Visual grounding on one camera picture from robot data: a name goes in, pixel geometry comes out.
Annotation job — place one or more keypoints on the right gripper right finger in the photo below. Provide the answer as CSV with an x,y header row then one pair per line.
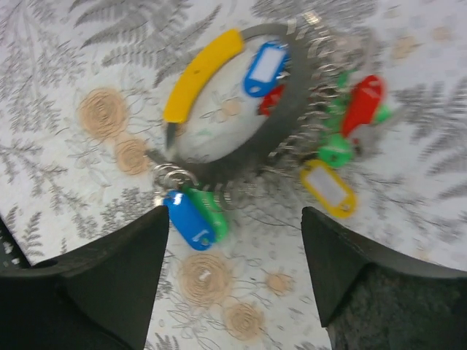
x,y
370,296

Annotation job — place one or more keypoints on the yellow key tag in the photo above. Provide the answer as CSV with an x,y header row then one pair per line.
x,y
336,197

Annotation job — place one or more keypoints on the red key tag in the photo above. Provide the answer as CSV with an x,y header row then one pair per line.
x,y
365,99

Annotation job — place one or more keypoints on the blue tag key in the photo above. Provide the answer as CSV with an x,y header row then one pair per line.
x,y
183,214

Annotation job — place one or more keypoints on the green tag key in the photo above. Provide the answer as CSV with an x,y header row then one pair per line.
x,y
205,203

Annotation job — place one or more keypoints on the blue key tag on ring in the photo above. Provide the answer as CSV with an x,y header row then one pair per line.
x,y
268,63

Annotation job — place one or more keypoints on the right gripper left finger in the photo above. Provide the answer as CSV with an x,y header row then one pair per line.
x,y
99,296

